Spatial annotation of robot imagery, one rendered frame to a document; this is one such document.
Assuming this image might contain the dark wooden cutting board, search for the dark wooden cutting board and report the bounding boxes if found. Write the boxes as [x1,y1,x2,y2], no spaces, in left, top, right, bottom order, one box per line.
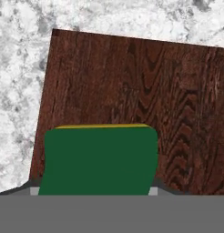
[28,27,224,197]

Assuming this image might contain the green and yellow sponge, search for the green and yellow sponge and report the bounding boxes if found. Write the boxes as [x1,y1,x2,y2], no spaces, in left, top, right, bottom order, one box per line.
[37,123,159,197]

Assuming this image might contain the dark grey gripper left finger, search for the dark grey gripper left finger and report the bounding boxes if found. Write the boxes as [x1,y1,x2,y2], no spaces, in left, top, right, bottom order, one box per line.
[0,177,44,197]

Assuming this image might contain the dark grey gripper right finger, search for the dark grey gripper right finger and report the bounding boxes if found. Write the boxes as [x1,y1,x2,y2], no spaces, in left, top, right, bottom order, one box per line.
[148,177,190,197]

